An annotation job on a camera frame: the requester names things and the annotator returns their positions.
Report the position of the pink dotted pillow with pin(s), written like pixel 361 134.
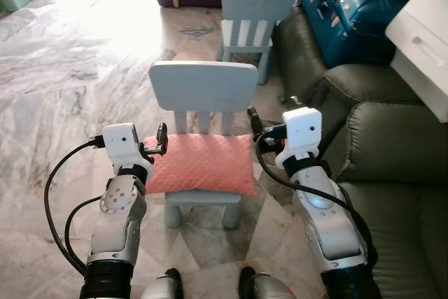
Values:
pixel 203 166

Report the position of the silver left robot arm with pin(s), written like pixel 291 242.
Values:
pixel 115 225

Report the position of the dark green leather sofa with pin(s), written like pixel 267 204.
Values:
pixel 392 152

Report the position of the grey-blue slatted small chair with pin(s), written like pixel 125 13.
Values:
pixel 259 1

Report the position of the silver left robot leg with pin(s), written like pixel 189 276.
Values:
pixel 162 290

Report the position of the silver robot leg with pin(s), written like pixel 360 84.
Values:
pixel 162 290
pixel 269 288

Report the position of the silver right robot leg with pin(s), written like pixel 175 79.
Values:
pixel 269 288

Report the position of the white drawer cabinet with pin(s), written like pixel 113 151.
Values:
pixel 420 40

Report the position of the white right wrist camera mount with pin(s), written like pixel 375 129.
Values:
pixel 302 127

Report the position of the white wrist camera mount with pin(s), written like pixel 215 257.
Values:
pixel 120 141
pixel 302 127

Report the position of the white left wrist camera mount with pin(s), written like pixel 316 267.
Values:
pixel 120 141

